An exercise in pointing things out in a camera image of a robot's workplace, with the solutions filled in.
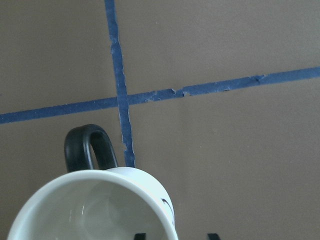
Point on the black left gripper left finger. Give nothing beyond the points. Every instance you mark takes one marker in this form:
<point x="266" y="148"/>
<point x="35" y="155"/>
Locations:
<point x="140" y="236"/>

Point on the brown cardboard table cover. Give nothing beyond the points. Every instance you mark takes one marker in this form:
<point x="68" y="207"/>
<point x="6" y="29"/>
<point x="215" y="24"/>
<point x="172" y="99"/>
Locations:
<point x="217" y="99"/>

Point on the white mug with black handle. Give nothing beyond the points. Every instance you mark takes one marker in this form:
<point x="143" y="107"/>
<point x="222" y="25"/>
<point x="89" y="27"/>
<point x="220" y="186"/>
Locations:
<point x="96" y="199"/>

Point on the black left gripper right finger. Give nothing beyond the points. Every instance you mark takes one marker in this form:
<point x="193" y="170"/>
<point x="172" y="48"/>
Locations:
<point x="212" y="236"/>

